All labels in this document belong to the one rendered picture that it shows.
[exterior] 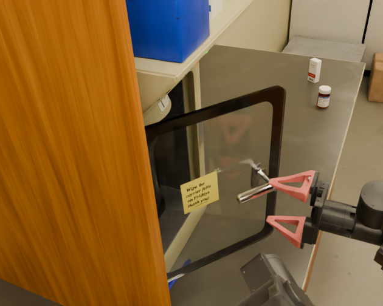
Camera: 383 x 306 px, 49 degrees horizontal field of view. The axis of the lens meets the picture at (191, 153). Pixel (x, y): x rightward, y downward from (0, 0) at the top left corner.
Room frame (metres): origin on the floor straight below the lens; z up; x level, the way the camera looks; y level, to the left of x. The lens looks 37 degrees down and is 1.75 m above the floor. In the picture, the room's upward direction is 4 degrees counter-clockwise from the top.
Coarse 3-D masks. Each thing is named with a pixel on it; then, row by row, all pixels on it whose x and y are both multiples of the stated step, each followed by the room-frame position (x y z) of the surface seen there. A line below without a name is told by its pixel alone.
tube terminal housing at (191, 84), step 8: (192, 72) 0.79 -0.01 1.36; (184, 80) 0.81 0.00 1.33; (192, 80) 0.82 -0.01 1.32; (184, 88) 0.81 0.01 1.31; (192, 88) 0.82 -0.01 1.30; (184, 96) 0.80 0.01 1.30; (192, 96) 0.82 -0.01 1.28; (200, 96) 0.81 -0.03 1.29; (192, 104) 0.83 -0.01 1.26; (200, 104) 0.81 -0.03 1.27
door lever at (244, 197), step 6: (258, 174) 0.63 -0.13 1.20; (264, 174) 0.63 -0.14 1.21; (264, 180) 0.62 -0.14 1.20; (258, 186) 0.59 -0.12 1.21; (264, 186) 0.59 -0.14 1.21; (270, 186) 0.59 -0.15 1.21; (246, 192) 0.58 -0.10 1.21; (252, 192) 0.58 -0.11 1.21; (258, 192) 0.58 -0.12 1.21; (264, 192) 0.58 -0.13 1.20; (240, 198) 0.56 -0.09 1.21; (246, 198) 0.57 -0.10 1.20; (252, 198) 0.57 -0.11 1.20
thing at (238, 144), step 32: (256, 96) 0.63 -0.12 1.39; (160, 128) 0.56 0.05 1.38; (192, 128) 0.58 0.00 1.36; (224, 128) 0.60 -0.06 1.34; (256, 128) 0.63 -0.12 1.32; (160, 160) 0.55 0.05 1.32; (192, 160) 0.58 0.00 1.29; (224, 160) 0.60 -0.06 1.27; (256, 160) 0.63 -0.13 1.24; (160, 192) 0.55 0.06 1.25; (224, 192) 0.60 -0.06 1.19; (160, 224) 0.55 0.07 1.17; (192, 224) 0.57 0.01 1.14; (224, 224) 0.60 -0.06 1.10; (256, 224) 0.64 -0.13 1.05; (192, 256) 0.57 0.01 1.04; (224, 256) 0.60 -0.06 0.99
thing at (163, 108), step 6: (162, 102) 0.71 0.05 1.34; (168, 102) 0.73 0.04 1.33; (156, 108) 0.69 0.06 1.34; (162, 108) 0.70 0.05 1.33; (168, 108) 0.71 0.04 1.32; (150, 114) 0.67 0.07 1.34; (156, 114) 0.68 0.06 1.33; (162, 114) 0.69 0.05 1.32; (144, 120) 0.66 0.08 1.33; (150, 120) 0.67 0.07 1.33; (156, 120) 0.67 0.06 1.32
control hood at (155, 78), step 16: (224, 0) 0.77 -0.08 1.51; (240, 0) 0.76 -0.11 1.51; (224, 16) 0.68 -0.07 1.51; (240, 16) 0.71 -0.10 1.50; (224, 32) 0.64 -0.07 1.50; (208, 48) 0.57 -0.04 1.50; (144, 64) 0.52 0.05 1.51; (160, 64) 0.52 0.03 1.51; (176, 64) 0.51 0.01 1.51; (192, 64) 0.52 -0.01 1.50; (144, 80) 0.50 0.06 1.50; (160, 80) 0.49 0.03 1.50; (176, 80) 0.48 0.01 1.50; (144, 96) 0.50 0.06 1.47; (160, 96) 0.49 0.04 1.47; (144, 112) 0.51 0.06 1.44
